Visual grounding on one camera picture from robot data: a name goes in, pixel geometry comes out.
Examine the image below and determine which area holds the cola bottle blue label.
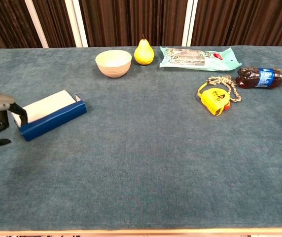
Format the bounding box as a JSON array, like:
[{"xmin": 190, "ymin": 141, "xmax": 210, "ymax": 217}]
[{"xmin": 235, "ymin": 67, "xmax": 282, "ymax": 90}]

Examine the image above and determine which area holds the yellow tape measure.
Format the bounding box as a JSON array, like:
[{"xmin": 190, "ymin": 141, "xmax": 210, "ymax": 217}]
[{"xmin": 197, "ymin": 82, "xmax": 231, "ymax": 117}]

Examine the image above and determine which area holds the beige braided rope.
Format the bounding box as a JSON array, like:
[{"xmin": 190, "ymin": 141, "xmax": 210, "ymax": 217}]
[{"xmin": 206, "ymin": 75, "xmax": 242, "ymax": 103}]

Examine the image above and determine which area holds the dark brown pleated curtain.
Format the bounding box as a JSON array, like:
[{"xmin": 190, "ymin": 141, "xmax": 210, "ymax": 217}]
[{"xmin": 0, "ymin": 0, "xmax": 282, "ymax": 49}]

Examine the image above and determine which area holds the beige ribbed bowl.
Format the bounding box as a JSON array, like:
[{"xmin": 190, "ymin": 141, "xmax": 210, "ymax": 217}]
[{"xmin": 95, "ymin": 49, "xmax": 133, "ymax": 79}]

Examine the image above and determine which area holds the white frame post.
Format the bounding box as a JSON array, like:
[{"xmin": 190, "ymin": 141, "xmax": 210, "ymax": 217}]
[
  {"xmin": 24, "ymin": 0, "xmax": 49, "ymax": 48},
  {"xmin": 64, "ymin": 0, "xmax": 89, "ymax": 47},
  {"xmin": 181, "ymin": 0, "xmax": 198, "ymax": 47}
]

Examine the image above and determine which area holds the blue glasses case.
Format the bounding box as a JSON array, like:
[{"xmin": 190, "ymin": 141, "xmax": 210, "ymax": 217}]
[{"xmin": 12, "ymin": 89, "xmax": 87, "ymax": 142}]

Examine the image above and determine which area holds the yellow pear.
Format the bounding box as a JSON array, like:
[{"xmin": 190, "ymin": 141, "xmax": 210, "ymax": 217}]
[{"xmin": 134, "ymin": 34, "xmax": 155, "ymax": 66}]

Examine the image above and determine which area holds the teal table cloth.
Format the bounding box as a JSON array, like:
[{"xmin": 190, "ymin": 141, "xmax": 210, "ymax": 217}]
[{"xmin": 0, "ymin": 46, "xmax": 282, "ymax": 232}]

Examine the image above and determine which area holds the mint green snack bag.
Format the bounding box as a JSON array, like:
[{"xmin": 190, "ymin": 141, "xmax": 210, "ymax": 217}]
[{"xmin": 159, "ymin": 46, "xmax": 242, "ymax": 73}]

